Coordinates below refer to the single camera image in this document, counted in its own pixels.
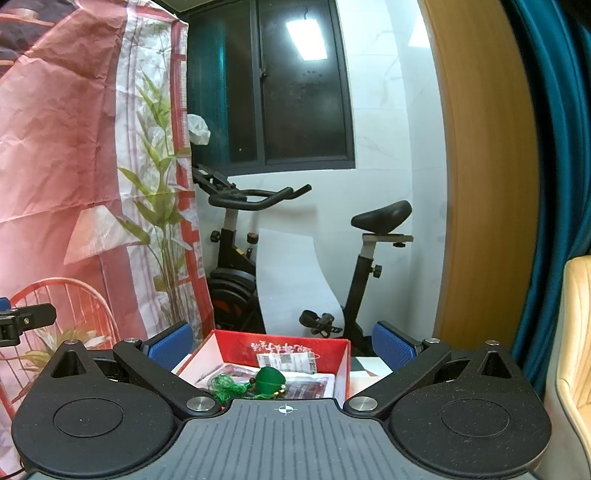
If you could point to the red strawberry cardboard box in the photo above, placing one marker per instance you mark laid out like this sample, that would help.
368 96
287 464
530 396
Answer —
240 344

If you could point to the wooden door frame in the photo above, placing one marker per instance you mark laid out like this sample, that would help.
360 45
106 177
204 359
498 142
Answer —
485 184

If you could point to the dark window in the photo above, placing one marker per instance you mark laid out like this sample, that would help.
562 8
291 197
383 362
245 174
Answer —
300 115

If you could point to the green tasselled plush ornament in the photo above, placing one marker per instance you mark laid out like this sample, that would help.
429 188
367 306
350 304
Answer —
270 381

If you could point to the white plastic bag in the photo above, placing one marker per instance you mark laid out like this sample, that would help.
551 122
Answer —
198 129

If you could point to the red printed backdrop cloth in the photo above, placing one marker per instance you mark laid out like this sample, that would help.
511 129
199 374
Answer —
55 138

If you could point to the white curved board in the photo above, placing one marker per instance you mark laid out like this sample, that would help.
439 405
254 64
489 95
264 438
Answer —
295 286

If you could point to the geometric patterned tablecloth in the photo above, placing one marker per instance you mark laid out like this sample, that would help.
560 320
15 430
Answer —
369 364

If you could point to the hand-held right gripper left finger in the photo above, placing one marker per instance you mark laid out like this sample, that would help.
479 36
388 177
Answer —
173 344

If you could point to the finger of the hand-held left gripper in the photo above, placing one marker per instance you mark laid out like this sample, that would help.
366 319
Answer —
32 317

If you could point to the beige chair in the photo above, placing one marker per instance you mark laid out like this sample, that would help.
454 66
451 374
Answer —
575 346

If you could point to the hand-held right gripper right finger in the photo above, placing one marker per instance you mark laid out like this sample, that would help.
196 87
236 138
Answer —
392 346

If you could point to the black exercise bike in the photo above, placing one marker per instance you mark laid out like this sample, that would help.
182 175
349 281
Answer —
231 277

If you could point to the dark blue curtain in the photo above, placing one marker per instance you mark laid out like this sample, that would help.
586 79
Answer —
563 138

